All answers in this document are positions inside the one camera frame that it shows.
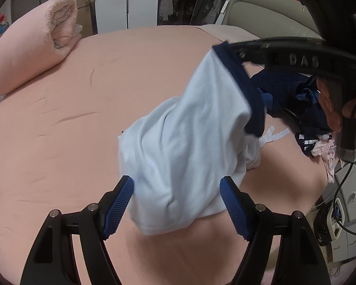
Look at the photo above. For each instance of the white blue device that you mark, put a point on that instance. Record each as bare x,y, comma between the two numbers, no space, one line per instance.
333,213

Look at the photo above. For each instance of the pink printed pajama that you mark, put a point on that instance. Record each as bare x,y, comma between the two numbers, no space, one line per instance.
326,154

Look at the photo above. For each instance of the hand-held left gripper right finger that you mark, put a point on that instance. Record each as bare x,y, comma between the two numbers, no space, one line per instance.
234,210

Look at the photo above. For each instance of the navy shorts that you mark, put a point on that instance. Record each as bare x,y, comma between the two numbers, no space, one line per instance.
284,92

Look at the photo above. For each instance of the wooden dresser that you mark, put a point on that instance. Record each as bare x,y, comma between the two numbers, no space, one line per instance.
77,1

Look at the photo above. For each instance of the beige pillow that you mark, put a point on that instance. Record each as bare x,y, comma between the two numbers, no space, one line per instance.
225,31

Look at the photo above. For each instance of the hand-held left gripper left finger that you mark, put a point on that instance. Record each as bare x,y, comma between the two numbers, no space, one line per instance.
118,210

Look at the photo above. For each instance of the light blue shirt navy trim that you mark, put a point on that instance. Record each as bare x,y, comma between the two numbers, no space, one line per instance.
181,142

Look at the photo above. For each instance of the grey nightstand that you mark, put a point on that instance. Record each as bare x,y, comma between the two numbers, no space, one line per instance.
353,196

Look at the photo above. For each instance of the glass door wardrobe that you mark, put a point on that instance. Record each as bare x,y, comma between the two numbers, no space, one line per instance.
190,0

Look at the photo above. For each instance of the red blue plush toy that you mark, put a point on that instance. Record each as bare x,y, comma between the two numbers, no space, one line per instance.
1,22

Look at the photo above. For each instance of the person's right hand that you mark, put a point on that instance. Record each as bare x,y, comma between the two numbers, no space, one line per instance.
326,101

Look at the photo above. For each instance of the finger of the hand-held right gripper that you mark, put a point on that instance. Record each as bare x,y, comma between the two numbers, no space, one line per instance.
252,50

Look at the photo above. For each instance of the rolled pink blanket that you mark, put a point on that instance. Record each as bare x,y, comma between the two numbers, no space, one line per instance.
26,50

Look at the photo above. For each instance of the grey padded headboard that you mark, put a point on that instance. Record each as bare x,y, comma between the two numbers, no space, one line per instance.
270,12

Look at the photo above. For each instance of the navy white-striped garment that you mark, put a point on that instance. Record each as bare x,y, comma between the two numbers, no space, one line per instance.
305,144

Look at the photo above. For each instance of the pink bed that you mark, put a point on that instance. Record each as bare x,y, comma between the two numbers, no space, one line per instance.
62,154

